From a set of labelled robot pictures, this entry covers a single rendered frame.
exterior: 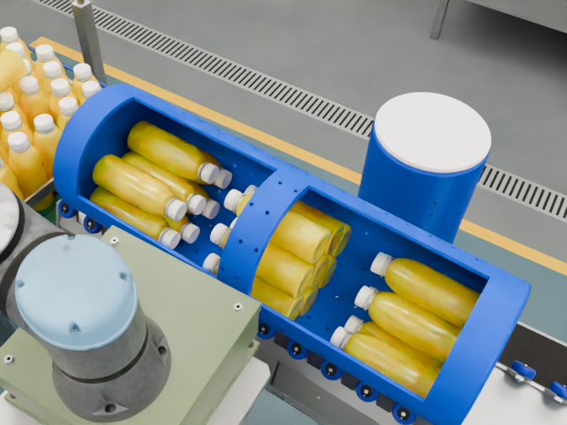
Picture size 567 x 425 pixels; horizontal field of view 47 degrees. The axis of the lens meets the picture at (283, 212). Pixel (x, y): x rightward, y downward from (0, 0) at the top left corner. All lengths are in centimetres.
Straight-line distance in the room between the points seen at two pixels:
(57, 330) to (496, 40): 346
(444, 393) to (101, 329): 56
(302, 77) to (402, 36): 69
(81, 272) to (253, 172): 71
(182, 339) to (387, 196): 82
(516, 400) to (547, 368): 103
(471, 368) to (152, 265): 50
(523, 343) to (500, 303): 133
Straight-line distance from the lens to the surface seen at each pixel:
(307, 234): 111
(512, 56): 383
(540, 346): 239
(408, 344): 119
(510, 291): 107
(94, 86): 157
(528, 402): 135
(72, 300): 70
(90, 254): 72
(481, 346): 102
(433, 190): 153
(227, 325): 91
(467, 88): 351
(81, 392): 84
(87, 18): 187
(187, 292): 94
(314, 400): 132
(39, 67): 172
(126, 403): 85
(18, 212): 76
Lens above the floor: 206
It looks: 49 degrees down
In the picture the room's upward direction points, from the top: 5 degrees clockwise
